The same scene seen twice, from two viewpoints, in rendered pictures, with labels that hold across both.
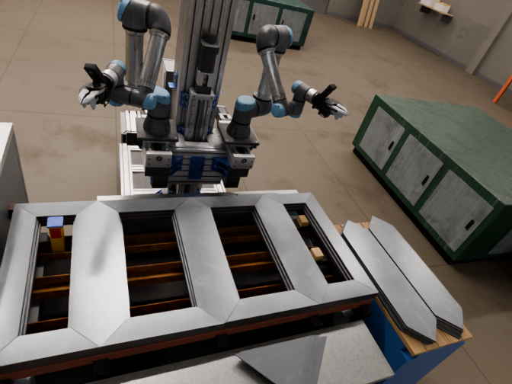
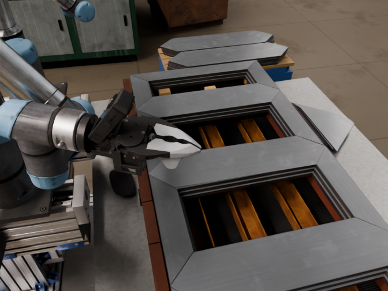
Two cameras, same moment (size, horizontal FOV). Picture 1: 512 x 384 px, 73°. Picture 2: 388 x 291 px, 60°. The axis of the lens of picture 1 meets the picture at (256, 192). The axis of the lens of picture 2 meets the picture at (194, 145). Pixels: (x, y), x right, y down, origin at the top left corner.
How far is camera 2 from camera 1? 1.52 m
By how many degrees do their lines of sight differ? 55
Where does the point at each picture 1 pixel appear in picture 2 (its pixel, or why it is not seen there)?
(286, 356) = (324, 122)
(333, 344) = (296, 100)
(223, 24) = not seen: outside the picture
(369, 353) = (297, 85)
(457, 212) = (109, 22)
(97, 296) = (342, 249)
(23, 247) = not seen: outside the picture
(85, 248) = (273, 279)
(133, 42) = not seen: outside the picture
